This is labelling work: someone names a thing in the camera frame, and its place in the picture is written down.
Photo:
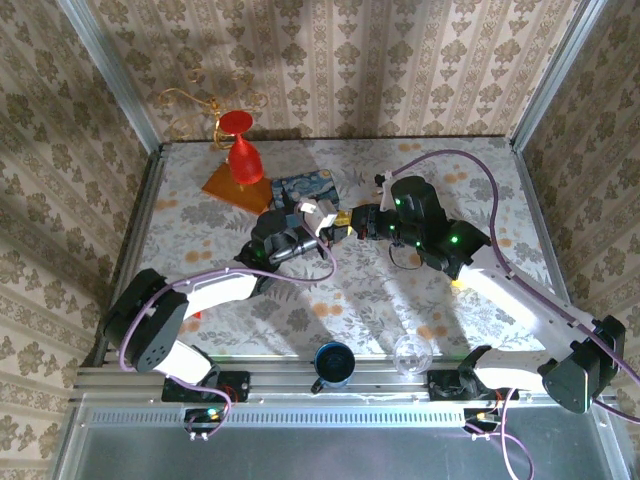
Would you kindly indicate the starry night tin box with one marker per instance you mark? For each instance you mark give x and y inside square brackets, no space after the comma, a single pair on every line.
[310,185]

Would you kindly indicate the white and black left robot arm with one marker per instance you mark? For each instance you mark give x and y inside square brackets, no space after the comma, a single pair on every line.
[220,290]

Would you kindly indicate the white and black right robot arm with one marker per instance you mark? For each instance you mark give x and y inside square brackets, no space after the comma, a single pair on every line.
[500,292]

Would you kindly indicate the floral table cloth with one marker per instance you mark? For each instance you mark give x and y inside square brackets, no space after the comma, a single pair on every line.
[350,300]

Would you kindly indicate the orange wooden base board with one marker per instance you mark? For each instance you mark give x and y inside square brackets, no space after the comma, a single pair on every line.
[220,187]

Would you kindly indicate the small yellow object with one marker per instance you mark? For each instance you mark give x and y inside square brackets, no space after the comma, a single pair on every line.
[456,283]

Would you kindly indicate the red wine glass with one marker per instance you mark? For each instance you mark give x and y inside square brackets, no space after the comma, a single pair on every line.
[245,162]

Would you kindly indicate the blue mug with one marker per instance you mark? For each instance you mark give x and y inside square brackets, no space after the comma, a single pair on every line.
[334,362]

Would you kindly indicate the clear glass cup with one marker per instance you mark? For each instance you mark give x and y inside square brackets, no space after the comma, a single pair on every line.
[412,354]

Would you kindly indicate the black connector board with LEDs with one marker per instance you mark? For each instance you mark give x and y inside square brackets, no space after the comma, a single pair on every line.
[480,419]
[202,420]

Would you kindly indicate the slotted metal tray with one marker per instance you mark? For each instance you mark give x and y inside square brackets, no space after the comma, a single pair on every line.
[320,450]

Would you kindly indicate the aluminium side rail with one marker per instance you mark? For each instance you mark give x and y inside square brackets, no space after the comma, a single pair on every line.
[127,250]
[550,240]

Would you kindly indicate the aluminium front rail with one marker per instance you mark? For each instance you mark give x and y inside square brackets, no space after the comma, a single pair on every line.
[285,382]

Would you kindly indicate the aluminium frame post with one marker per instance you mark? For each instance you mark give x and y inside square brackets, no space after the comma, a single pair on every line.
[555,75]
[110,75]

